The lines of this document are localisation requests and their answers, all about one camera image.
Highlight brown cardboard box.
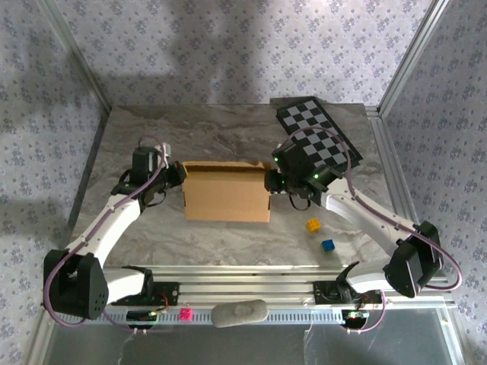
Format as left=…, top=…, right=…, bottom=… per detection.
left=181, top=160, right=273, bottom=224

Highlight black grey checkerboard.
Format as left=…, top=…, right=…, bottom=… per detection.
left=269, top=96, right=362, bottom=179

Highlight black left electronics board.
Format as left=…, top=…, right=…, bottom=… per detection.
left=126, top=309, right=158, bottom=330

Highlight black electronics board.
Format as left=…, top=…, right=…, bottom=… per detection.
left=341, top=309, right=370, bottom=329
left=126, top=309, right=158, bottom=330

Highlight grey oval stone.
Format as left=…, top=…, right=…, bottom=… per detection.
left=211, top=299, right=269, bottom=329

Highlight black right electronics board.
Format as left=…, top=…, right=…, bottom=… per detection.
left=341, top=309, right=370, bottom=329

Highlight grey reflective panel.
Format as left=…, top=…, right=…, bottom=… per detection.
left=37, top=321, right=463, bottom=365

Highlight aluminium side rail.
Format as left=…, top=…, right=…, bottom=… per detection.
left=365, top=106, right=434, bottom=275

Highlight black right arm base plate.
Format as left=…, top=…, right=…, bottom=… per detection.
left=314, top=281, right=383, bottom=305

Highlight aluminium mounting rail frame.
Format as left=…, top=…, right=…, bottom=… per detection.
left=40, top=264, right=456, bottom=309

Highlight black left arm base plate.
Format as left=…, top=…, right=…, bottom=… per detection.
left=110, top=281, right=180, bottom=306

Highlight aluminium frame post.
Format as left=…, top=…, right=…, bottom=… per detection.
left=40, top=0, right=113, bottom=111
left=376, top=0, right=456, bottom=115

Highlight grey slotted cable duct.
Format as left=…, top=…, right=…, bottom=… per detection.
left=55, top=308, right=444, bottom=325

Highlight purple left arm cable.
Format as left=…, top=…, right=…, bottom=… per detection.
left=43, top=135, right=172, bottom=336

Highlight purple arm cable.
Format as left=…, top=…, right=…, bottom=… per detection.
left=279, top=127, right=464, bottom=336
left=43, top=135, right=172, bottom=336

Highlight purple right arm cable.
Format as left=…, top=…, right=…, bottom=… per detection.
left=279, top=127, right=464, bottom=336

